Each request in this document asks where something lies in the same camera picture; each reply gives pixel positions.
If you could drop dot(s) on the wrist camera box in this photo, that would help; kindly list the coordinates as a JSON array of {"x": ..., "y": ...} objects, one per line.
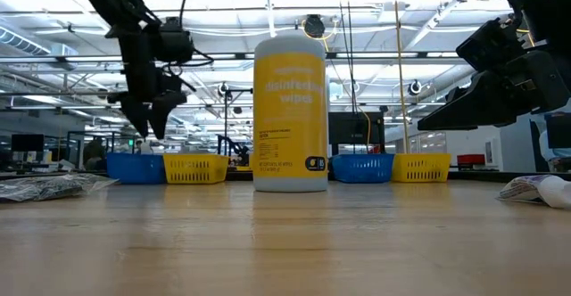
[
  {"x": 490, "y": 44},
  {"x": 176, "y": 42}
]

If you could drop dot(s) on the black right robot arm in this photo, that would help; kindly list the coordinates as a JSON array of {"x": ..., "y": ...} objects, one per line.
[{"x": 548, "y": 10}]

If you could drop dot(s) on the person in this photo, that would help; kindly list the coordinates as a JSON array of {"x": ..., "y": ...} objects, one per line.
[{"x": 93, "y": 151}]

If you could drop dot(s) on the small white toothpaste tube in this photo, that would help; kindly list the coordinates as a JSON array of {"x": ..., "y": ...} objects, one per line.
[{"x": 548, "y": 191}]

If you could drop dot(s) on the background black robot arm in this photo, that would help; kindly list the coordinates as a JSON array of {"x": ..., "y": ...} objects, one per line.
[{"x": 241, "y": 153}]

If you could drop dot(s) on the small black monitor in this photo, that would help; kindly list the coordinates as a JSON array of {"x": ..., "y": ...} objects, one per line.
[{"x": 27, "y": 142}]

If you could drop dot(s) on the black pole stand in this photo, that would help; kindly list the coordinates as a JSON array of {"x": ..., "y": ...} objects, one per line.
[{"x": 225, "y": 117}]

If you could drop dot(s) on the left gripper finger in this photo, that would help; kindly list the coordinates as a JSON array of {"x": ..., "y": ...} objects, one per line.
[
  {"x": 138, "y": 117},
  {"x": 160, "y": 117}
]

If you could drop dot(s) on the black aluminium table frame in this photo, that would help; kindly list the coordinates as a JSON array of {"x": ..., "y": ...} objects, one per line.
[{"x": 482, "y": 175}]

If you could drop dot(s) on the yellow disinfecting wipes canister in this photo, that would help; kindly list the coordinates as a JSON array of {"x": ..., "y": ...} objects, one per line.
[{"x": 290, "y": 122}]

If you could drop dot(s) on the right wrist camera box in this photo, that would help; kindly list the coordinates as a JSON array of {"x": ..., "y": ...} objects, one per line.
[{"x": 490, "y": 44}]

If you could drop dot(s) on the large black screen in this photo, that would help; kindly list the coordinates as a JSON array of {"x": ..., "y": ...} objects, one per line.
[{"x": 352, "y": 129}]

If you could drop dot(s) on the red box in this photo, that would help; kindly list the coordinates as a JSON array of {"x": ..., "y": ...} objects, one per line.
[{"x": 470, "y": 159}]

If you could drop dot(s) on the blue plastic basket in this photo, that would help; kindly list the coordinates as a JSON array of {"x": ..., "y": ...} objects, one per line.
[
  {"x": 361, "y": 169},
  {"x": 134, "y": 169}
]

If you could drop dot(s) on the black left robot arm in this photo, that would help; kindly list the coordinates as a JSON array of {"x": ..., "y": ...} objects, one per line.
[{"x": 111, "y": 2}]

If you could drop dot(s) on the yellow plastic basket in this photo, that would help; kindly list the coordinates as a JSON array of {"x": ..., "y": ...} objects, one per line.
[
  {"x": 196, "y": 169},
  {"x": 421, "y": 166}
]

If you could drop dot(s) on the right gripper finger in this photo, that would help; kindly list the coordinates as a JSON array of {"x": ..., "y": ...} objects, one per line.
[
  {"x": 456, "y": 94},
  {"x": 482, "y": 104}
]

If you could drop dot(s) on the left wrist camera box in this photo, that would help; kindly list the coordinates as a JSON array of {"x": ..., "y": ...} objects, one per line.
[{"x": 176, "y": 42}]

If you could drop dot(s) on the black puff in clear bag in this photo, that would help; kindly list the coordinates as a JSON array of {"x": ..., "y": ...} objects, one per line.
[{"x": 49, "y": 188}]

